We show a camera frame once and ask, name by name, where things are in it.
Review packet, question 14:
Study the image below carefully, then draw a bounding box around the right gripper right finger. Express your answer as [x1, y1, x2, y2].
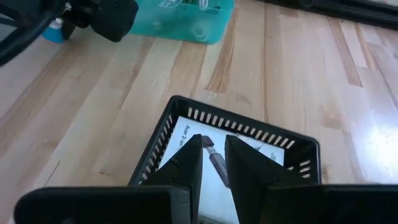
[224, 135, 315, 224]

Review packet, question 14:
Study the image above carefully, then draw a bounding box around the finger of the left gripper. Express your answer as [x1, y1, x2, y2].
[60, 19, 77, 40]

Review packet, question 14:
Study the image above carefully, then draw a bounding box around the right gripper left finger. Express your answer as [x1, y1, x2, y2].
[141, 134, 203, 224]

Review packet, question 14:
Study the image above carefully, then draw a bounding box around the small blue white-topped object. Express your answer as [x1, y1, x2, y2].
[41, 17, 65, 44]

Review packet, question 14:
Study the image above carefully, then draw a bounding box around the white SD card reader box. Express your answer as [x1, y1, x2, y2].
[157, 115, 285, 224]

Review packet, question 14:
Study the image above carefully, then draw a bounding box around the white USB cable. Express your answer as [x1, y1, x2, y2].
[195, 0, 222, 11]

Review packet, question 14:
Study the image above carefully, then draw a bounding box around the green translucent plastic bin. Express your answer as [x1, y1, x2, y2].
[129, 0, 236, 45]

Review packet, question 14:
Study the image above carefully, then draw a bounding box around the black plastic basket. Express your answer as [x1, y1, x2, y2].
[127, 95, 322, 187]

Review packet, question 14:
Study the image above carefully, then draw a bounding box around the black metal table frame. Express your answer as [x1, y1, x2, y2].
[257, 0, 398, 31]

